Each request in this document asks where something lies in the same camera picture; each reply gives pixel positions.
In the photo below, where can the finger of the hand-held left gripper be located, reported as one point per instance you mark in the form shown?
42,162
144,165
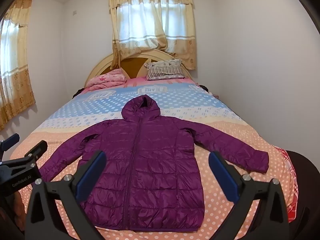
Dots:
11,141
38,150

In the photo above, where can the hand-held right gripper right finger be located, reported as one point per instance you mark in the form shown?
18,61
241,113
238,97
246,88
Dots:
222,177

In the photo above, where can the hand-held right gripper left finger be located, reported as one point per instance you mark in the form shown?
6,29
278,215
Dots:
91,177

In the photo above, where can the purple hooded puffer jacket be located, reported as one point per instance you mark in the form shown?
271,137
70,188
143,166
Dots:
150,167

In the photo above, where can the beige floral curtain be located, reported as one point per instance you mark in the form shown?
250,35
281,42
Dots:
150,17
15,80

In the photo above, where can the red checked sheet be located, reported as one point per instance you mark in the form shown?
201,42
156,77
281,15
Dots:
291,192

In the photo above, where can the black object beside bed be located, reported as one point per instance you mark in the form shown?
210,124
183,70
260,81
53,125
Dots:
203,87
79,91

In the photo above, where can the polka dot bedspread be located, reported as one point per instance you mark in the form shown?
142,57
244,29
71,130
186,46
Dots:
200,100

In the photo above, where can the pink folded blanket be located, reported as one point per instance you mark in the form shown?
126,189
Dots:
107,80

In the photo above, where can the cream wooden headboard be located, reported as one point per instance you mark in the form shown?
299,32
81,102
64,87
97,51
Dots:
135,66

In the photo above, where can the striped pillow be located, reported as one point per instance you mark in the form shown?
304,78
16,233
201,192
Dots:
165,70

